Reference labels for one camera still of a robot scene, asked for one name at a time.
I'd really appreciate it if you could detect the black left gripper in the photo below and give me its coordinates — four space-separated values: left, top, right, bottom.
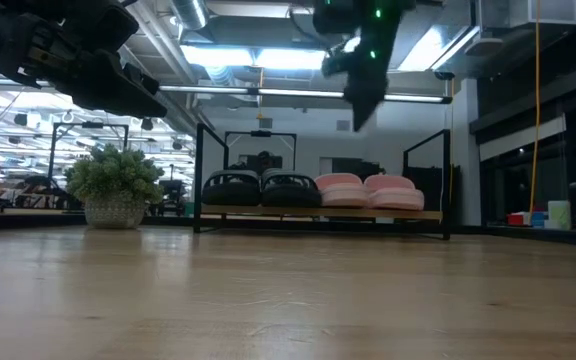
0 12 168 119

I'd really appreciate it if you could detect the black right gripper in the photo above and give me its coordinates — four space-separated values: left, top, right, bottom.
312 0 417 133

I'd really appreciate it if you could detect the pink foam slide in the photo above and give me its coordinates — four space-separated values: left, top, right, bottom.
314 172 370 209
365 174 426 211

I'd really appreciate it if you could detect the black foam slide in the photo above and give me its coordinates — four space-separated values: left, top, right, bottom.
201 169 262 207
260 168 323 209

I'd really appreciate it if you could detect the black metal wooden shoe shelf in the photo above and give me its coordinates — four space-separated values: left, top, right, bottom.
192 122 453 242

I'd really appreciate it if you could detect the long ceiling light bar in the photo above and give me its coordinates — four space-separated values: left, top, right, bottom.
0 77 453 105

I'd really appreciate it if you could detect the green plant in patterned pot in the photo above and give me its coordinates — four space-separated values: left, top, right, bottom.
66 143 166 231

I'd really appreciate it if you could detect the green white canister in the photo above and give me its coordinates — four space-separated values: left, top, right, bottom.
547 200 572 231

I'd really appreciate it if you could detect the black background rig frame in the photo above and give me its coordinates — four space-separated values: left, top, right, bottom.
224 130 298 171
50 122 130 176

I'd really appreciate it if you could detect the black aluminium table frame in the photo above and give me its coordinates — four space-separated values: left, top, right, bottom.
0 207 576 249

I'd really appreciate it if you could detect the yellow cable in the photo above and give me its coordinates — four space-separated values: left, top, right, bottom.
527 0 543 221

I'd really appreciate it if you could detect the white ceiling duct box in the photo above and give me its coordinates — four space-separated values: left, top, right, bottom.
477 0 576 29

